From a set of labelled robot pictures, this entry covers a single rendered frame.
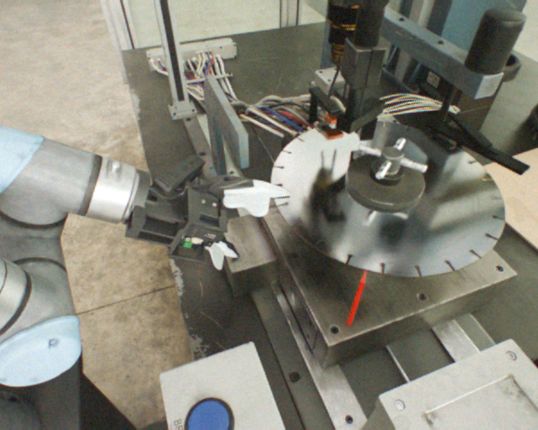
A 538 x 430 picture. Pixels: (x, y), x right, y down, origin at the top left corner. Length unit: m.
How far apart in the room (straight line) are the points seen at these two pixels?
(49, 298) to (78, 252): 1.44
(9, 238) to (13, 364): 0.15
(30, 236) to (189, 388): 0.25
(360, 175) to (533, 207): 0.50
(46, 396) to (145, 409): 0.78
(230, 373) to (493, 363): 0.29
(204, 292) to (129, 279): 1.03
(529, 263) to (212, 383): 0.63
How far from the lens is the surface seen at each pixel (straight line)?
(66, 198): 0.46
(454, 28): 1.20
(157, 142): 1.01
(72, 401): 0.65
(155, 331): 1.52
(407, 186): 0.56
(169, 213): 0.47
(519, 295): 0.79
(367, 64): 0.51
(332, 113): 0.66
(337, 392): 0.59
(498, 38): 0.68
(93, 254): 1.82
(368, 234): 0.49
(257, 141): 0.96
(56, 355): 0.42
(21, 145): 0.46
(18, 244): 0.49
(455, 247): 0.52
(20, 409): 0.63
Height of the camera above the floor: 1.31
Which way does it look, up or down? 47 degrees down
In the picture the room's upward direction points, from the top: straight up
